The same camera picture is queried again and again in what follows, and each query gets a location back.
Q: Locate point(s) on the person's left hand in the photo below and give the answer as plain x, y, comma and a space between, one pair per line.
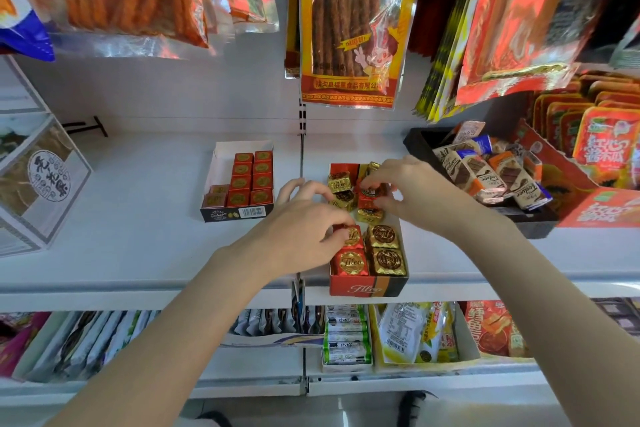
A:
295, 236

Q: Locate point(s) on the person's right hand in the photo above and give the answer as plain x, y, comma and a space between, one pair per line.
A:
430, 196

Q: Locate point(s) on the person's left thumb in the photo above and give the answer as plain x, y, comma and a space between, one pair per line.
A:
337, 239

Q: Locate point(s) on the person's right thumb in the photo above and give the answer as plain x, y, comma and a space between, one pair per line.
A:
386, 204

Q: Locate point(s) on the red foil chocolate cube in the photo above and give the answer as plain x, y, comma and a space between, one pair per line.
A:
351, 263
355, 237
365, 202

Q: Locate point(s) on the person's right forearm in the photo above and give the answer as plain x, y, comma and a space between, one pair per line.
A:
560, 321

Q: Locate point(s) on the person's left forearm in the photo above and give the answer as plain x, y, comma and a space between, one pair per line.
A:
165, 346

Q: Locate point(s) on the group of gold foil chocolates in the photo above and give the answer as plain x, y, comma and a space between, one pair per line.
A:
384, 236

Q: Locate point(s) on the red cardboard chocolate display box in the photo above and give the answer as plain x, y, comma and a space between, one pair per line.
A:
370, 287

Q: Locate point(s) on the stack of green white rolls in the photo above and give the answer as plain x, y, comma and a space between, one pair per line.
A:
346, 336

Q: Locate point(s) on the slotted metal shelf upright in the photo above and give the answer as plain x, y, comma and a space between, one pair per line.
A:
302, 141

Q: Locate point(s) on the rows of small red chocolates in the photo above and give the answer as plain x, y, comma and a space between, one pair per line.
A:
252, 176

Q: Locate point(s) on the pile of chocolate wafer packets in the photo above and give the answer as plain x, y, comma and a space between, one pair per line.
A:
490, 176

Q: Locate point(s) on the row of grey small packets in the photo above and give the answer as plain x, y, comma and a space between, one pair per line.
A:
265, 321

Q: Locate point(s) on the yellow and white snack packet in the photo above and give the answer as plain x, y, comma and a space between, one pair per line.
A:
405, 331

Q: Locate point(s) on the black plastic tray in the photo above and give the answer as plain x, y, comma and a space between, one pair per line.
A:
525, 226

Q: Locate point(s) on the white and black display box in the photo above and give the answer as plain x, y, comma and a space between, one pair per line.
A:
217, 164

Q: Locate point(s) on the white lower shelf board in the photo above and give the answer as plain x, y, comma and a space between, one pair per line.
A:
250, 376

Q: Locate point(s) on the bundle of yellow-edged hanging packets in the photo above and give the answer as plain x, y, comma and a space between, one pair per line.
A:
450, 41

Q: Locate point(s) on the yellow packet of brown sticks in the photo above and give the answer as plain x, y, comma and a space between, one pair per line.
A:
350, 16

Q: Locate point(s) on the red cardboard cup display box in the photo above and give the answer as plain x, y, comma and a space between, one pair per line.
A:
580, 191

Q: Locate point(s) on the white metal shelf board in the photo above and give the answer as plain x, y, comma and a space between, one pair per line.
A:
125, 241

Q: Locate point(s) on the rows of red sealed cups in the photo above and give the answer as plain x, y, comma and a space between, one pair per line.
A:
600, 136

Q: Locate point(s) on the large red hanging snack packet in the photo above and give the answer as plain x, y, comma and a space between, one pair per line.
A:
520, 16

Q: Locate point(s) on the row of dark packets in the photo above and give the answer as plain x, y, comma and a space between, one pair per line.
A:
620, 314

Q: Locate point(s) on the row of pale upright packets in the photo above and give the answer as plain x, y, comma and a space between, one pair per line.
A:
95, 341

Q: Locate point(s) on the black metal shelf hook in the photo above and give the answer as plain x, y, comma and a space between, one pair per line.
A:
85, 127

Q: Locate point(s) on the white box with clear window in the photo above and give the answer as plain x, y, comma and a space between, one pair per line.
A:
45, 181

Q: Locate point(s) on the black hanging snack packet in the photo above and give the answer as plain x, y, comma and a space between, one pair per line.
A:
612, 6

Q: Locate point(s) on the pink snack packet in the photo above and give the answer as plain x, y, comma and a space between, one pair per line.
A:
17, 341

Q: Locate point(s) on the blue and white snack packet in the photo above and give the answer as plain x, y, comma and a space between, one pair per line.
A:
22, 26

